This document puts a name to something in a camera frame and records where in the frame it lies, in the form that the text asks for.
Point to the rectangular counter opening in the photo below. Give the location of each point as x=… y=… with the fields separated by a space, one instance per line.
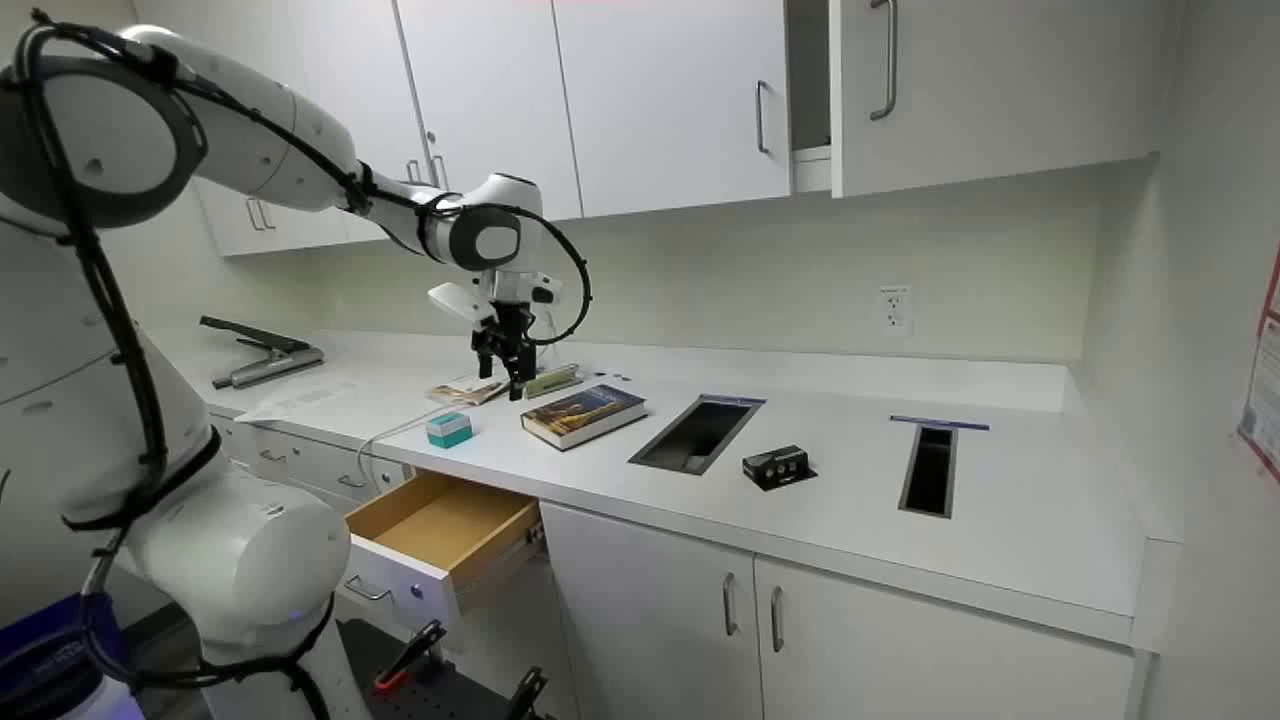
x=699 y=435

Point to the narrow counter slot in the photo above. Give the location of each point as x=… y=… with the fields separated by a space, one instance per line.
x=930 y=473

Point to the black red tools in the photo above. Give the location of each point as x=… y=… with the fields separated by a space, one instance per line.
x=427 y=686

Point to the wall poster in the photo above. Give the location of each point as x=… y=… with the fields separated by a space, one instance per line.
x=1260 y=406

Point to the white lower cabinet doors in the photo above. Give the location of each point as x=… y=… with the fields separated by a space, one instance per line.
x=681 y=629

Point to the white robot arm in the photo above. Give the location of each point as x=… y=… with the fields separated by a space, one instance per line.
x=106 y=130

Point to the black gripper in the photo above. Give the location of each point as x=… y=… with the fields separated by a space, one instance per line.
x=500 y=338

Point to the teal small box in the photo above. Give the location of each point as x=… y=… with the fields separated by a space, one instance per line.
x=448 y=428

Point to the white drawer stack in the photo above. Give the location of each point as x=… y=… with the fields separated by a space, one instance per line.
x=342 y=477

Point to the blue bin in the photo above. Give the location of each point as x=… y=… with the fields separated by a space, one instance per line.
x=62 y=666

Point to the black small box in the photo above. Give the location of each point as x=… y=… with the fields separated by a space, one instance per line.
x=778 y=471

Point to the wall power outlet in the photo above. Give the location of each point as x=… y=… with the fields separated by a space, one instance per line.
x=893 y=311

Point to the stacked papers and magazines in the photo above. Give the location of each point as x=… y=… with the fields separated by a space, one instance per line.
x=471 y=395

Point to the white upper cabinets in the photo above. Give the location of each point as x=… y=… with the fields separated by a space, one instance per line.
x=655 y=105

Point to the open wooden drawer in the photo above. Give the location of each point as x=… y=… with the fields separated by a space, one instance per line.
x=434 y=544

